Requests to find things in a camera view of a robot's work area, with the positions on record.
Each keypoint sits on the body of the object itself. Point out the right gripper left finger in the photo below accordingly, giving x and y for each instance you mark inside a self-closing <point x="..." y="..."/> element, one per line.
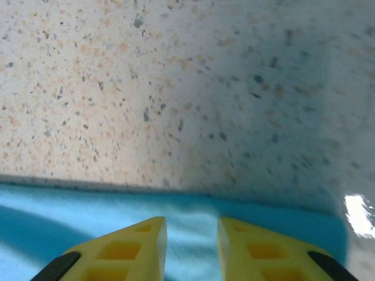
<point x="117" y="257"/>

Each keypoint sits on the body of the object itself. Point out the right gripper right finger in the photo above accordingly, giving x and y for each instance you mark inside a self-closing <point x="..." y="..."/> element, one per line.
<point x="263" y="254"/>

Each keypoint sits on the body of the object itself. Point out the light blue printed t-shirt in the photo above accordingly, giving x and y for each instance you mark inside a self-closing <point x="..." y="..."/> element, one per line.
<point x="88" y="210"/>

